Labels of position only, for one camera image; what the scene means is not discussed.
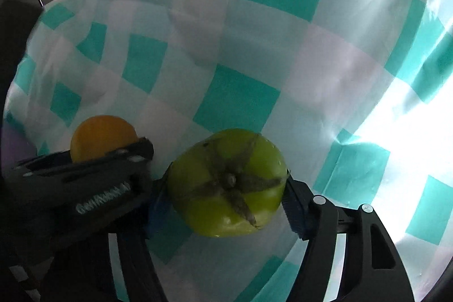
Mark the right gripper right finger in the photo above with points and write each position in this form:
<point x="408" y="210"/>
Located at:
<point x="372" y="267"/>

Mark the yellow pear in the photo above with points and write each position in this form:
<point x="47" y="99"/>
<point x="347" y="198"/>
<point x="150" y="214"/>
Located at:
<point x="100" y="135"/>

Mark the purple box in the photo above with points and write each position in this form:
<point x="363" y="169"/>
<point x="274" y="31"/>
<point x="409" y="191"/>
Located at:
<point x="15" y="147"/>

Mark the green tomato with calyx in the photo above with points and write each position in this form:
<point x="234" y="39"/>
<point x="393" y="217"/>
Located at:
<point x="230" y="184"/>

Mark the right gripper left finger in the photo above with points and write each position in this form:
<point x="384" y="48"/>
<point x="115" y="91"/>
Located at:
<point x="140" y="207"/>

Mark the teal white checkered tablecloth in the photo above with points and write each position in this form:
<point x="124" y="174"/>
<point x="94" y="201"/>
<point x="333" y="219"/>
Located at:
<point x="357" y="94"/>

